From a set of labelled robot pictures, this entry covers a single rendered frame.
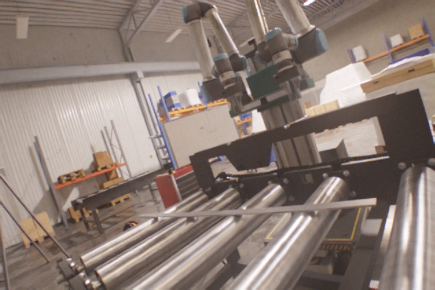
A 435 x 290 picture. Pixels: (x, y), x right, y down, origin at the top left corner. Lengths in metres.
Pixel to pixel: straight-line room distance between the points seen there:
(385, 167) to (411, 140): 0.14
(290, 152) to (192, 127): 4.11
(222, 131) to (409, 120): 5.29
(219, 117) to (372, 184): 5.23
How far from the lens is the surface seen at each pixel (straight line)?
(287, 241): 0.66
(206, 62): 1.78
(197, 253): 0.79
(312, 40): 1.53
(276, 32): 1.20
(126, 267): 1.00
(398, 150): 1.02
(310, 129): 1.06
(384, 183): 1.07
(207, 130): 5.87
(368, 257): 0.77
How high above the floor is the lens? 1.23
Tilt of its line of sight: 1 degrees down
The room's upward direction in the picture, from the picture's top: 19 degrees counter-clockwise
